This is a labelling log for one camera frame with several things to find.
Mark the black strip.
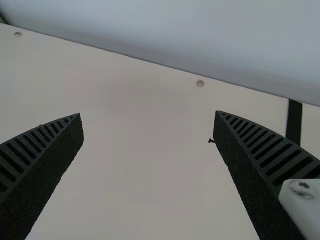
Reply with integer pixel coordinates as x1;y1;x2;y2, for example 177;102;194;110
285;98;303;146

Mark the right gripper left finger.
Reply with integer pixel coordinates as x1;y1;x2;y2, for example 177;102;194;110
0;112;84;240

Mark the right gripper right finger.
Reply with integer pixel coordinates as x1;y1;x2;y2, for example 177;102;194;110
213;110;320;240

